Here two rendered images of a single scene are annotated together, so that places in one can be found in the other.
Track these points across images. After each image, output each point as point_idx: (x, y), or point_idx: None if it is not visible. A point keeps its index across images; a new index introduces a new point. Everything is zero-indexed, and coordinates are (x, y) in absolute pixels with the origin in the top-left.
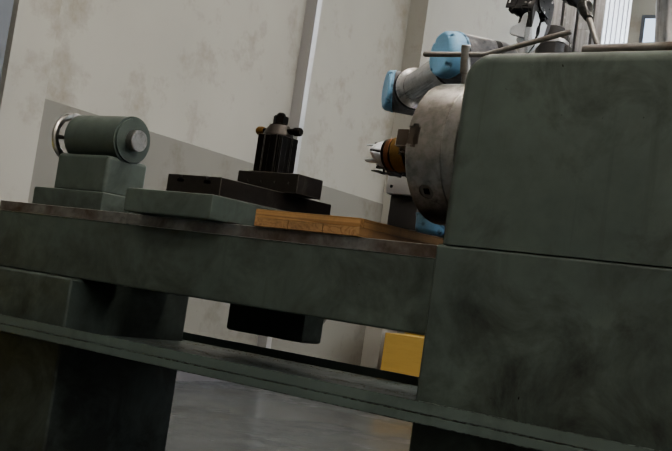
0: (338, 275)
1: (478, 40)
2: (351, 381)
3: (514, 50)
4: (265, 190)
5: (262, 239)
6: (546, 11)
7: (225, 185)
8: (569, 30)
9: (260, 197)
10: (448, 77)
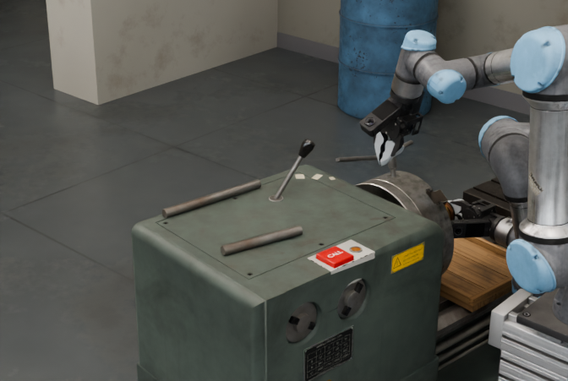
0: None
1: (490, 133)
2: (459, 372)
3: (501, 149)
4: (503, 209)
5: None
6: (388, 132)
7: (466, 198)
8: (335, 158)
9: (499, 214)
10: None
